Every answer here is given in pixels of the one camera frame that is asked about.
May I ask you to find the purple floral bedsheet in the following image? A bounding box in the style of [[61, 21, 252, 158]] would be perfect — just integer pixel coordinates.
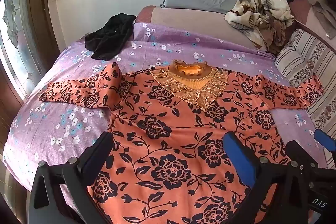
[[3, 22, 322, 214]]

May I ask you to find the black cloth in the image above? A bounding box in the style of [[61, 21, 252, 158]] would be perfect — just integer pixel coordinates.
[[84, 13, 137, 60]]

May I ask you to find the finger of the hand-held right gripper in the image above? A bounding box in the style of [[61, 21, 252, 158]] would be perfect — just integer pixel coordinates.
[[313, 129, 336, 159], [285, 140, 319, 170]]

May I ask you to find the orange black floral blouse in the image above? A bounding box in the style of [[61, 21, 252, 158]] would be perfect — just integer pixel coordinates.
[[39, 60, 324, 224]]

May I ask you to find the striped floral cushion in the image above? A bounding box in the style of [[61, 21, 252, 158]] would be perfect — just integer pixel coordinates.
[[274, 28, 336, 169]]

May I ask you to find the stained-glass window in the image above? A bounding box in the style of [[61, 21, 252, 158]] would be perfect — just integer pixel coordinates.
[[0, 0, 45, 98]]

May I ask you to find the maroon patchwork blanket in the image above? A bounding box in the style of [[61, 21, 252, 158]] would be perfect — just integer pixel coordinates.
[[273, 0, 336, 39]]

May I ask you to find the mauve brown blanket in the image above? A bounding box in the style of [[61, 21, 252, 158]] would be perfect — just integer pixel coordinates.
[[135, 5, 268, 51]]

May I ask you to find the brown wooden rail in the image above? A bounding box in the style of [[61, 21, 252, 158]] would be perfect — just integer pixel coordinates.
[[294, 18, 336, 52]]

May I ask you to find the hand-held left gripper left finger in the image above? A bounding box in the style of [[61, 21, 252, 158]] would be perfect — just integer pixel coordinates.
[[28, 132, 114, 224]]

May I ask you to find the beige floral crumpled cloth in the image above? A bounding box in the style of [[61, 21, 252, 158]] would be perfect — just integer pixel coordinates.
[[224, 0, 296, 55]]

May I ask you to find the brown wooden window frame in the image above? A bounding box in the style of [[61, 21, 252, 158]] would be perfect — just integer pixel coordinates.
[[0, 0, 66, 109]]

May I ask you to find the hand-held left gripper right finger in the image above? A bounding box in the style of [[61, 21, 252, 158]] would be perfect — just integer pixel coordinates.
[[223, 131, 313, 224]]

